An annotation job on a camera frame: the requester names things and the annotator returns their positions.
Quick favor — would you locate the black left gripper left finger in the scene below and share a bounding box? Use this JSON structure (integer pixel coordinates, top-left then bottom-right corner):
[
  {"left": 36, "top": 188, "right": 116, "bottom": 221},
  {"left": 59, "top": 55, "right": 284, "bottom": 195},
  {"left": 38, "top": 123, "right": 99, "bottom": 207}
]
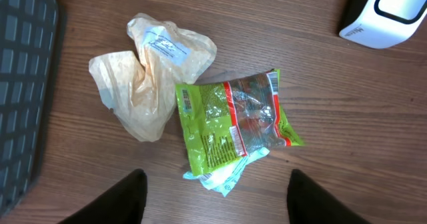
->
[{"left": 61, "top": 169, "right": 147, "bottom": 224}]

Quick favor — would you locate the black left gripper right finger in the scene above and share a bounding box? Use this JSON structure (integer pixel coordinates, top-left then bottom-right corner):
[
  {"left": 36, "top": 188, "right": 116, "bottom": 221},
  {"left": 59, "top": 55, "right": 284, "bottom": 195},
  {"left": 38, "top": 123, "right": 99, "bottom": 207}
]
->
[{"left": 286, "top": 169, "right": 370, "bottom": 224}]

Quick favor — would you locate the teal snack packet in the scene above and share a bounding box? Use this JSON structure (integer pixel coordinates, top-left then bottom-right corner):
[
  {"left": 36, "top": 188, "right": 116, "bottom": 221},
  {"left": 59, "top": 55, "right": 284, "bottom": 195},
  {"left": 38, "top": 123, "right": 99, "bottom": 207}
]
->
[{"left": 183, "top": 147, "right": 270, "bottom": 197}]

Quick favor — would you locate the beige snack bag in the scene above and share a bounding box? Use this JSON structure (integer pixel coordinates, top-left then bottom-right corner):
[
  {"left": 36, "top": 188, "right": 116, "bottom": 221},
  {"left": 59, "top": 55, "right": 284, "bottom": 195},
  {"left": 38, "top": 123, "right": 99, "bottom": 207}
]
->
[{"left": 89, "top": 13, "right": 217, "bottom": 142}]

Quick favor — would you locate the green candy bag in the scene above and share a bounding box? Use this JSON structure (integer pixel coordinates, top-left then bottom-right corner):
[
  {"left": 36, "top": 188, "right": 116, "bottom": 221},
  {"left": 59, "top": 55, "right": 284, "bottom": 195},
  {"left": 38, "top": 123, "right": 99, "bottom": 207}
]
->
[{"left": 175, "top": 69, "right": 304, "bottom": 176}]

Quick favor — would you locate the white barcode scanner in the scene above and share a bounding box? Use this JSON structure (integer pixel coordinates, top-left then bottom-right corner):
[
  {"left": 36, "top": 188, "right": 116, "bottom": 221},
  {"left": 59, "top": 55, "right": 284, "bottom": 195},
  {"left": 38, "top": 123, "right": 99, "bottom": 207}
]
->
[{"left": 338, "top": 0, "right": 426, "bottom": 49}]

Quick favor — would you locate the grey plastic shopping basket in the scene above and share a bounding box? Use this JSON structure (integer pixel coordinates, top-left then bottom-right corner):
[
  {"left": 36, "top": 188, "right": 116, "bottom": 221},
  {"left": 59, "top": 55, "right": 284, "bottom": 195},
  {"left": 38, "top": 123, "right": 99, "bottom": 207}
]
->
[{"left": 1, "top": 0, "right": 67, "bottom": 216}]

